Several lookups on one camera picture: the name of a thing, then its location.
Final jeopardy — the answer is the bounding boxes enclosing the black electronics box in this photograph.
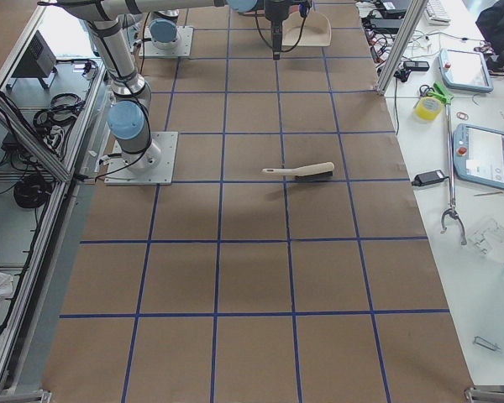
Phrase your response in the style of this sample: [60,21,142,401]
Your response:
[7,30,57,89]

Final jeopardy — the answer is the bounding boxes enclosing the yellow tape roll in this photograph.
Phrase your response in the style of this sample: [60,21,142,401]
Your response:
[414,97,443,122]

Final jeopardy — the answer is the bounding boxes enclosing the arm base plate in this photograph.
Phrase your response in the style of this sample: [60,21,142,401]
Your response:
[139,26,194,59]
[104,132,179,186]

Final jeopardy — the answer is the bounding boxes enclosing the aluminium frame post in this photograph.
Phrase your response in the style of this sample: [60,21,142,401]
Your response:
[375,0,428,96]

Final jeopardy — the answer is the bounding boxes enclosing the upper teach pendant tablet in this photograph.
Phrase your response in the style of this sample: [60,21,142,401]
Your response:
[438,49,494,93]

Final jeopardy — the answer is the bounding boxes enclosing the metal bracket clip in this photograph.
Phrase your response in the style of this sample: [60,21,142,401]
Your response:
[473,336,501,352]

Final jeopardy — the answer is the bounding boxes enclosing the teach pendant tablet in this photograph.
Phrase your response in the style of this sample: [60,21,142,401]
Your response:
[452,123,504,190]
[438,49,494,93]

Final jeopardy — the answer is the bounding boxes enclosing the black small power brick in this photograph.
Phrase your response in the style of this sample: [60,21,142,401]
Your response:
[411,170,448,187]

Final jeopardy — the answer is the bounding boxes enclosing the beige plastic dustpan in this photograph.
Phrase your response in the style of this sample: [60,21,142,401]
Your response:
[282,10,332,48]

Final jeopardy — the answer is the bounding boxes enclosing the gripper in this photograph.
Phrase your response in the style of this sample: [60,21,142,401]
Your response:
[264,0,291,60]

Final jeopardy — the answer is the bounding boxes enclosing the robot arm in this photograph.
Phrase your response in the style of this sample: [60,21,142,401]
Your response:
[147,9,179,45]
[37,1,295,169]

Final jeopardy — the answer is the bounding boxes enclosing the lower teach pendant tablet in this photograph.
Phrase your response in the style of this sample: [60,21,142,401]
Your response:
[452,123,504,190]

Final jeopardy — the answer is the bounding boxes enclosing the green handled grabber tool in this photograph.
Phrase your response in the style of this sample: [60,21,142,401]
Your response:
[433,81,467,246]

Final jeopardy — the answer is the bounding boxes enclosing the black scissors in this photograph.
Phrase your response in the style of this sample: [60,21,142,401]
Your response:
[418,85,433,97]

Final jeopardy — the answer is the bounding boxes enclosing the black cable bundle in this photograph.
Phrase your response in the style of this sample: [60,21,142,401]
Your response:
[13,173,54,210]

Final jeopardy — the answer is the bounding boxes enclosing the clear plastic packaging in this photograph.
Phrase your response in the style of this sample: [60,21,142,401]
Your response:
[467,217,504,255]

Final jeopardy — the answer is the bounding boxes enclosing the beige hand brush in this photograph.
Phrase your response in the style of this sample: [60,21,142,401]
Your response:
[261,162,334,182]

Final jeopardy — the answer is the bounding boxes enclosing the brown paper table cover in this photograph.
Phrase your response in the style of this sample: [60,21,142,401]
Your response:
[43,1,470,402]

